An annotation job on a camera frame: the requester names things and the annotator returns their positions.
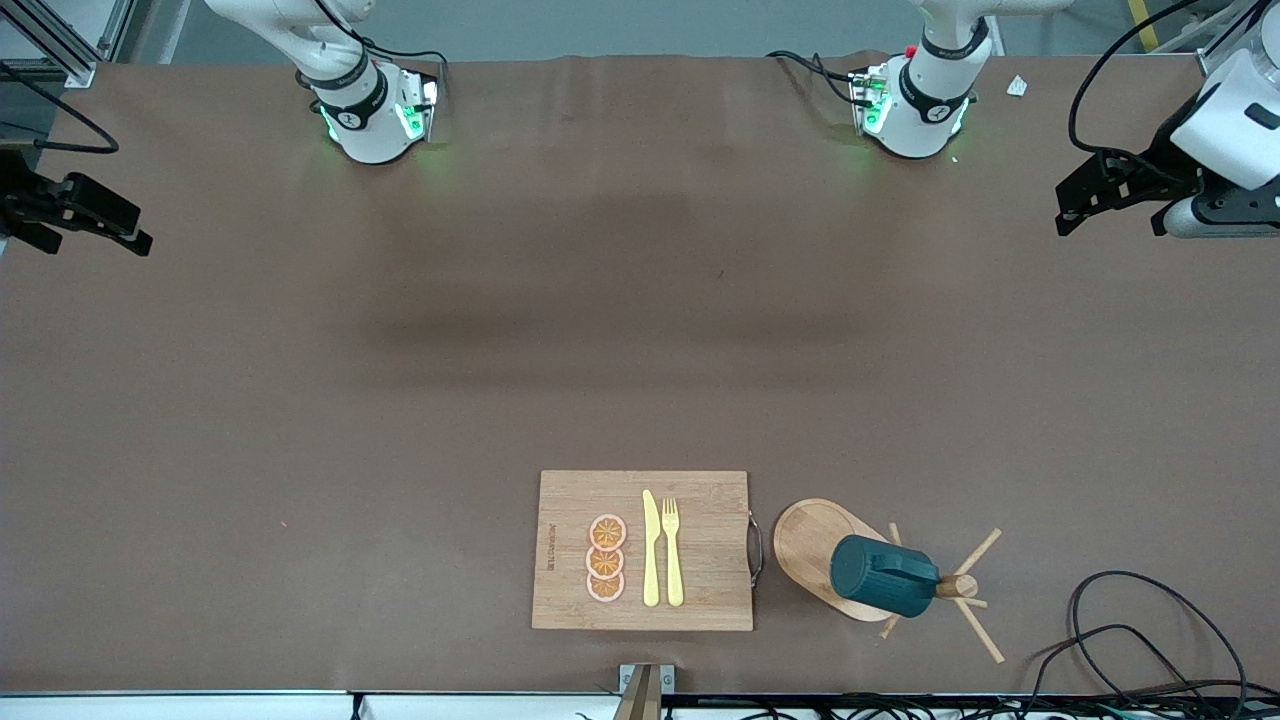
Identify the metal table edge bracket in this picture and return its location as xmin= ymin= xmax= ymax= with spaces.
xmin=618 ymin=663 xmax=676 ymax=720

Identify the wooden mug tree stand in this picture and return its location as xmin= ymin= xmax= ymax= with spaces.
xmin=772 ymin=497 xmax=1006 ymax=666

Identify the bamboo cutting board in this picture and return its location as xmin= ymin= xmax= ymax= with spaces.
xmin=531 ymin=470 xmax=766 ymax=633

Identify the aluminium frame profile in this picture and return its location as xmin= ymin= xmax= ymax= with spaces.
xmin=0 ymin=0 xmax=136 ymax=89
xmin=1195 ymin=0 xmax=1280 ymax=76

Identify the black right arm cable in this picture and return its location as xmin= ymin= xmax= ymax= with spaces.
xmin=0 ymin=60 xmax=119 ymax=154

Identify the dark green ribbed cup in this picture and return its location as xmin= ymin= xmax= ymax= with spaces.
xmin=830 ymin=534 xmax=941 ymax=619

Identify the yellow plastic knife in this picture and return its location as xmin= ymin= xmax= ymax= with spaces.
xmin=641 ymin=489 xmax=663 ymax=608

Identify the yellow plastic fork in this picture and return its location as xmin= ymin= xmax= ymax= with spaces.
xmin=661 ymin=497 xmax=686 ymax=608

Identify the black left base cable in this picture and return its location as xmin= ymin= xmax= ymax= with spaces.
xmin=766 ymin=50 xmax=863 ymax=106

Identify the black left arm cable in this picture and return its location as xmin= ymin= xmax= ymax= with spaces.
xmin=1068 ymin=0 xmax=1201 ymax=186

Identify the black looped cable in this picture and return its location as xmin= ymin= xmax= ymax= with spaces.
xmin=1028 ymin=570 xmax=1251 ymax=720

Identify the black base cable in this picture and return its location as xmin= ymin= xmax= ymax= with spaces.
xmin=766 ymin=50 xmax=863 ymax=106
xmin=355 ymin=38 xmax=449 ymax=76

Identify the black right base cable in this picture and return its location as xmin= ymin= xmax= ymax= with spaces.
xmin=355 ymin=38 xmax=449 ymax=76

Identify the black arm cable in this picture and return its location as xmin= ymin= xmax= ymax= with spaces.
xmin=0 ymin=60 xmax=119 ymax=154
xmin=1068 ymin=0 xmax=1201 ymax=186

